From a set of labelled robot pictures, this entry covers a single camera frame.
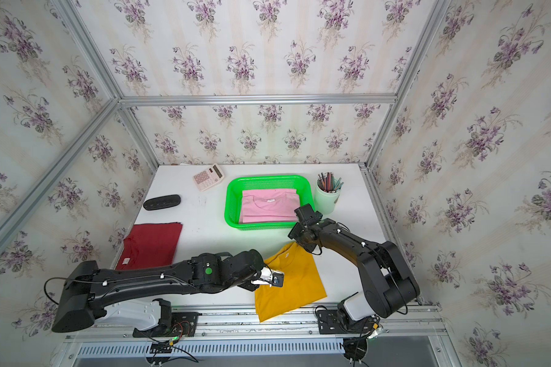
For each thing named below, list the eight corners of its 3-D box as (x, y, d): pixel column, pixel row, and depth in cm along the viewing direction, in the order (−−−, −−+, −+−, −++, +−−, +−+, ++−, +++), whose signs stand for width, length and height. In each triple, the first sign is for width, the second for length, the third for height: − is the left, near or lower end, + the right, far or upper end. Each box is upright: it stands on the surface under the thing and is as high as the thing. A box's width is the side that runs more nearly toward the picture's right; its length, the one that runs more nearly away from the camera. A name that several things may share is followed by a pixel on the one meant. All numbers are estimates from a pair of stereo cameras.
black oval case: (146, 211, 104) (143, 207, 101) (147, 204, 106) (143, 200, 104) (181, 203, 107) (178, 199, 104) (180, 197, 109) (178, 192, 107)
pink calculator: (201, 192, 110) (200, 188, 108) (191, 180, 115) (190, 177, 113) (227, 176, 116) (226, 173, 114) (217, 166, 121) (216, 163, 119)
